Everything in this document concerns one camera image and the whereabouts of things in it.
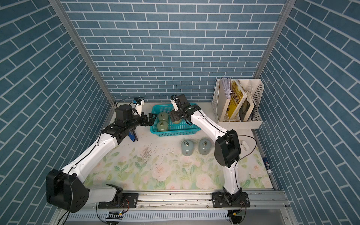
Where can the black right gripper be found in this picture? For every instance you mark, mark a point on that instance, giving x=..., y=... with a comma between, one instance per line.
x=173, y=114

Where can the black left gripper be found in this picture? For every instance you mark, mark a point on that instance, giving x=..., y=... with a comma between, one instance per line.
x=150, y=121

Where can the teal plastic basket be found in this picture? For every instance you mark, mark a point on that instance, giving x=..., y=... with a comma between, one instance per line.
x=173, y=129

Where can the grey-blue tea canister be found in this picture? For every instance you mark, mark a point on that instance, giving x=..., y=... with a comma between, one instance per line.
x=187, y=147
x=204, y=146

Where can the yellow-green tea canister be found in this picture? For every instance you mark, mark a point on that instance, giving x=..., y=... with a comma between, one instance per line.
x=176, y=118

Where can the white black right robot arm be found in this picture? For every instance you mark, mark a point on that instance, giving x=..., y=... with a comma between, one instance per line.
x=227, y=145

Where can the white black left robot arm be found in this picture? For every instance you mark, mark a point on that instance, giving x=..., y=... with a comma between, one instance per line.
x=65, y=188

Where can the white binder with papers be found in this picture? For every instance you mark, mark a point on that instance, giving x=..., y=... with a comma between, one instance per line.
x=224, y=97

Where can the white perforated file holder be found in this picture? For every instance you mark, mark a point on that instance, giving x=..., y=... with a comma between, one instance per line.
x=255, y=88

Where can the yellow cover book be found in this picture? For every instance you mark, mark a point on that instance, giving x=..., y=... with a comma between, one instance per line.
x=238, y=96

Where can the dark cover book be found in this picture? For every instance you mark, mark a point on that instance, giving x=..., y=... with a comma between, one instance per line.
x=247, y=108

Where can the small white object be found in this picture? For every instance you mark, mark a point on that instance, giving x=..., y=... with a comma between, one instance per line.
x=245, y=146

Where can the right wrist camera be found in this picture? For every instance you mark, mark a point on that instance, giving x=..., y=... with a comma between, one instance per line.
x=174, y=101

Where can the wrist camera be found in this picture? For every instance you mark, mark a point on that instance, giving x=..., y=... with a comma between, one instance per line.
x=138, y=104
x=174, y=101

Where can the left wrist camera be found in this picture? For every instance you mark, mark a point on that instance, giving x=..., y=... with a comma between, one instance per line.
x=138, y=104

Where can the aluminium front rail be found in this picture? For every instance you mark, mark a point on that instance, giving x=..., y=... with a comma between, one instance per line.
x=180, y=200

